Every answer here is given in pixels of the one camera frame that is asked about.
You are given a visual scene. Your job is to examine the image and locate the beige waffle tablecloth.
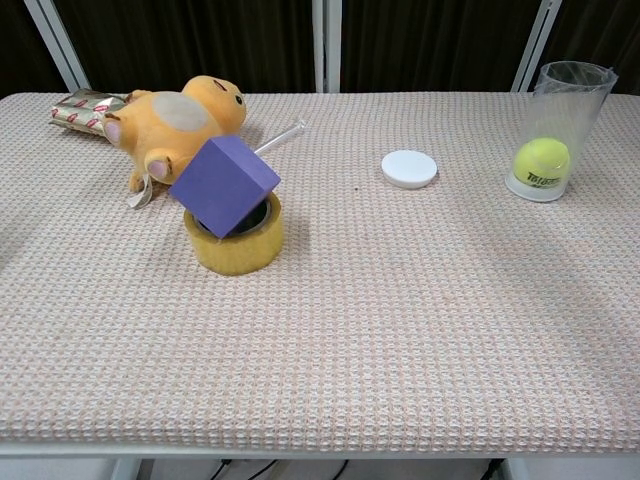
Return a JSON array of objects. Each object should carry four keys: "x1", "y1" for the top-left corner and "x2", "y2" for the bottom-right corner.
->
[{"x1": 0, "y1": 90, "x2": 640, "y2": 446}]

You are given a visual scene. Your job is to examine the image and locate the yellow tennis ball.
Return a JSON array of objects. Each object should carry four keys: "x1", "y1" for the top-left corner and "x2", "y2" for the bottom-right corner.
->
[{"x1": 512, "y1": 137, "x2": 572, "y2": 189}]

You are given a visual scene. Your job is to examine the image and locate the white metal frame post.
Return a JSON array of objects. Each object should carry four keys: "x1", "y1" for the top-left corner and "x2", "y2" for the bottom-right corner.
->
[
  {"x1": 310, "y1": 0, "x2": 343, "y2": 94},
  {"x1": 509, "y1": 0, "x2": 564, "y2": 93},
  {"x1": 22, "y1": 0, "x2": 94, "y2": 94}
]

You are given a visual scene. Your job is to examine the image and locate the yellow tape roll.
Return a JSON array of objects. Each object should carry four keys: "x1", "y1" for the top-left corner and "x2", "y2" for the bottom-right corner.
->
[{"x1": 183, "y1": 192, "x2": 286, "y2": 276}]

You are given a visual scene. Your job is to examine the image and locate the white round lid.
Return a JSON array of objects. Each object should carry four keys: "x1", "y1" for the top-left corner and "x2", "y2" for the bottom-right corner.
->
[{"x1": 381, "y1": 149, "x2": 439, "y2": 190}]

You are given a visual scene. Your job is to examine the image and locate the gold foil snack packet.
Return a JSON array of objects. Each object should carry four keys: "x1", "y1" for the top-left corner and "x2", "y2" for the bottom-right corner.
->
[{"x1": 50, "y1": 89, "x2": 132, "y2": 136}]

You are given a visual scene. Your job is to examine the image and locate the orange plush toy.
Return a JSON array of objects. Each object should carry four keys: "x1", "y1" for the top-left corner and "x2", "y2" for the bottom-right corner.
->
[{"x1": 102, "y1": 74, "x2": 248, "y2": 193}]

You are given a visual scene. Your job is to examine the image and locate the black curtain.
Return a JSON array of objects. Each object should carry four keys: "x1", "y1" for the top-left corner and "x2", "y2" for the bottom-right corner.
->
[{"x1": 0, "y1": 0, "x2": 640, "y2": 100}]

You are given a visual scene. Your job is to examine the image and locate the purple foam cube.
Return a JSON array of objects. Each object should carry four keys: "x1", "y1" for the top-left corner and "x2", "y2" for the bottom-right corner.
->
[{"x1": 168, "y1": 134, "x2": 281, "y2": 240}]

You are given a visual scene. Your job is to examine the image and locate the transparent plastic cylinder container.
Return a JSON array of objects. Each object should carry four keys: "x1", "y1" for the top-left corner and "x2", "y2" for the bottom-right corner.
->
[{"x1": 504, "y1": 60, "x2": 620, "y2": 203}]

